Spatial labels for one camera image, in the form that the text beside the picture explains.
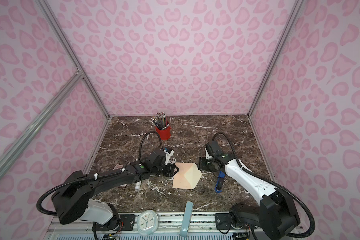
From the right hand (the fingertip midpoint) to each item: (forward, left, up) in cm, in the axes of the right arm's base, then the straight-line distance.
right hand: (201, 165), depth 82 cm
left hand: (-1, +13, -1) cm, 13 cm away
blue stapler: (-9, -9, -7) cm, 15 cm away
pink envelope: (-3, +8, -10) cm, 13 cm away
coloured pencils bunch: (+28, +26, +5) cm, 39 cm away
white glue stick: (-9, +35, -8) cm, 37 cm away
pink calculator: (+2, +50, -8) cm, 51 cm away
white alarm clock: (-27, +26, -6) cm, 38 cm away
